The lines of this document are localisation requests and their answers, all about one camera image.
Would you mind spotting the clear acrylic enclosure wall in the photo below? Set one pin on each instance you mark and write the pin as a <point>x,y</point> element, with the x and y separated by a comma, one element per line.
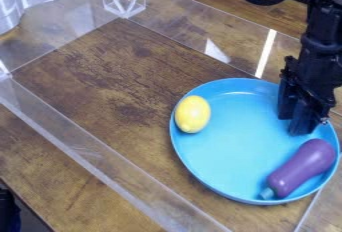
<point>93,71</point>

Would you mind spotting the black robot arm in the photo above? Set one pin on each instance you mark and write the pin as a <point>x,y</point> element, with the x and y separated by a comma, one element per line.
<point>323,21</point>

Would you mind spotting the blue round tray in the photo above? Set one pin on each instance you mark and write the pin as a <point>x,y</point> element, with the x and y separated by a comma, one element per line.
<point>244,142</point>

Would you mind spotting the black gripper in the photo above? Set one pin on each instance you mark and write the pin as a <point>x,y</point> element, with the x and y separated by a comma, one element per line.
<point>308,79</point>

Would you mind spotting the purple toy eggplant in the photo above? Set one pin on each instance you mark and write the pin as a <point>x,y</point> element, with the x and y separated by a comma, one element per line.
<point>311,160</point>

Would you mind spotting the yellow toy lemon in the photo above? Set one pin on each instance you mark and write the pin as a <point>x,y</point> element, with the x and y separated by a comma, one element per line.
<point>192,114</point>

